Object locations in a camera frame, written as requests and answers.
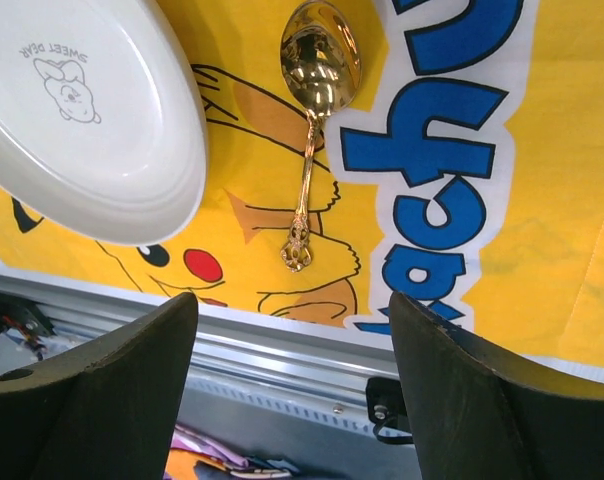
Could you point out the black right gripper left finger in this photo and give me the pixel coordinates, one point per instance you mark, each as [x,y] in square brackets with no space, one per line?
[105,409]

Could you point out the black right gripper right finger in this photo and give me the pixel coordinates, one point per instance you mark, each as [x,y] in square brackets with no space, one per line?
[479,411]

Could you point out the yellow Pikachu placemat cloth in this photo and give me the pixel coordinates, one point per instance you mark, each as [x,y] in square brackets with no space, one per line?
[467,173]

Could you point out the white round plate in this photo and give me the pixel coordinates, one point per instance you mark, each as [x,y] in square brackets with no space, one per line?
[102,128]

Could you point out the gold spoon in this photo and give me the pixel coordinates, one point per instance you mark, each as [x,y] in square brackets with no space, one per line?
[322,68]

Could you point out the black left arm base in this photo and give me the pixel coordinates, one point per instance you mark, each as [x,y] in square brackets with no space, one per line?
[24,316]

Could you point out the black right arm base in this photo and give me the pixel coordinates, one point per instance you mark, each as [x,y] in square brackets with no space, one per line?
[387,411]

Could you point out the colourful items under table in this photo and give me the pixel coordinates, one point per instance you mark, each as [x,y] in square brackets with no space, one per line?
[193,455]

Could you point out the white slotted cable duct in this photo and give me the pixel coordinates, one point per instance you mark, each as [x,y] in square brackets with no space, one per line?
[334,413]

